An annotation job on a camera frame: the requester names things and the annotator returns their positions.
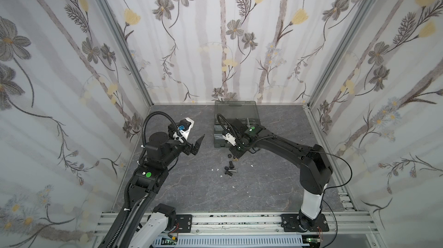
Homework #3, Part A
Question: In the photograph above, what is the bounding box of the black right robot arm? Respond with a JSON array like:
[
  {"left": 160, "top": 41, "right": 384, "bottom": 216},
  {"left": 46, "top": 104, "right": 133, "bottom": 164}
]
[{"left": 216, "top": 114, "right": 339, "bottom": 232}]

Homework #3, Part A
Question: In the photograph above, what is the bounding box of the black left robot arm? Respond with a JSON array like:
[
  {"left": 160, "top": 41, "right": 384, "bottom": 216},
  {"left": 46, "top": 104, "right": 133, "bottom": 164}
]
[{"left": 99, "top": 111, "right": 204, "bottom": 248}]

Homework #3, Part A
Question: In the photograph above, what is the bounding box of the green plastic compartment organizer box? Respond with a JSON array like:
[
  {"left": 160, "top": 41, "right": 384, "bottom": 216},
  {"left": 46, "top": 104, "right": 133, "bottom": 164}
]
[{"left": 213, "top": 101, "right": 261, "bottom": 148}]

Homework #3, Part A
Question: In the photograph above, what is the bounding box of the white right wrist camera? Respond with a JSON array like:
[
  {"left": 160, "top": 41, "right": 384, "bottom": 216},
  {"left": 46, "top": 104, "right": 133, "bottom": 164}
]
[{"left": 222, "top": 133, "right": 236, "bottom": 146}]

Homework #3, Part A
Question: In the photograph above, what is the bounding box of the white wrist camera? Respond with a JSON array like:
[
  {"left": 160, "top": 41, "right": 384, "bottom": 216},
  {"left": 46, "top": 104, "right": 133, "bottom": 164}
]
[
  {"left": 222, "top": 133, "right": 236, "bottom": 146},
  {"left": 173, "top": 118, "right": 195, "bottom": 143}
]

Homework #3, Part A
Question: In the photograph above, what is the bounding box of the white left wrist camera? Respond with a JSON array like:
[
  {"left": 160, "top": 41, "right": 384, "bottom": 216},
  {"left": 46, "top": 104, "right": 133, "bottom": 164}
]
[{"left": 173, "top": 118, "right": 195, "bottom": 143}]

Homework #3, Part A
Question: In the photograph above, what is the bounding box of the white slotted cable duct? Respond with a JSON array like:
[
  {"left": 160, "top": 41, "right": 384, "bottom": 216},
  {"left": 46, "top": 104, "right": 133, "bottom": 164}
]
[{"left": 148, "top": 235, "right": 309, "bottom": 248}]

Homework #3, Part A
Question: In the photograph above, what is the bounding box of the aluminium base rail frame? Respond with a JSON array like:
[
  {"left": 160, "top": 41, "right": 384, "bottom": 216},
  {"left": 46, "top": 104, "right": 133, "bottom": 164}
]
[{"left": 93, "top": 210, "right": 381, "bottom": 248}]

